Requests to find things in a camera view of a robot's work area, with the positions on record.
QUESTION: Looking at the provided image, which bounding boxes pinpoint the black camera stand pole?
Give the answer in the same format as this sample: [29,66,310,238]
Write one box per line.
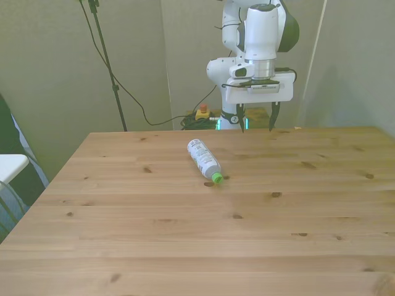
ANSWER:
[88,0,129,133]

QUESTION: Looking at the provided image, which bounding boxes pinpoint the white chair with metal legs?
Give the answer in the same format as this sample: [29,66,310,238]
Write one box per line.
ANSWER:
[0,153,30,241]

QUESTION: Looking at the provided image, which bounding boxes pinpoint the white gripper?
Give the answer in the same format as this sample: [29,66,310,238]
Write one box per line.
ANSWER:
[224,71,295,134]

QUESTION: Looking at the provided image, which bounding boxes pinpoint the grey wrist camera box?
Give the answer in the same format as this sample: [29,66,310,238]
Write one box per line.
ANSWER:
[246,79,283,93]

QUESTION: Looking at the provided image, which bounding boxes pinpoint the yellow emergency stop button box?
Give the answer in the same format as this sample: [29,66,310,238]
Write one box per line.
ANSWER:
[195,104,212,121]

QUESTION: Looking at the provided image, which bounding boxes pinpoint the white wall trim strip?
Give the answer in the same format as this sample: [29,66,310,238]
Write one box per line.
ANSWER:
[303,0,328,128]

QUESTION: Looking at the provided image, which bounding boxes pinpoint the long black hanging cable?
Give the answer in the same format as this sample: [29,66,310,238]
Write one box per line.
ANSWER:
[77,0,189,126]

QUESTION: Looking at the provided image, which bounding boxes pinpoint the clear bottle with green cap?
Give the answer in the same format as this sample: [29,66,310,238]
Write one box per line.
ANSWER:
[186,138,224,186]

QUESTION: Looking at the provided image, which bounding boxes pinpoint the coiled dark cable bundle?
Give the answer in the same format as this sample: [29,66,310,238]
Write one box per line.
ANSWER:
[180,114,222,131]

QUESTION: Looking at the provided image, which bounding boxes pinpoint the thin black stop button cable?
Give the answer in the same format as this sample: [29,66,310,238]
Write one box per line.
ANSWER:
[196,84,218,112]

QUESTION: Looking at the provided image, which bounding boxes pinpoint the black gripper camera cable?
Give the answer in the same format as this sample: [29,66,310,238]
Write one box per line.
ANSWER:
[221,67,297,91]

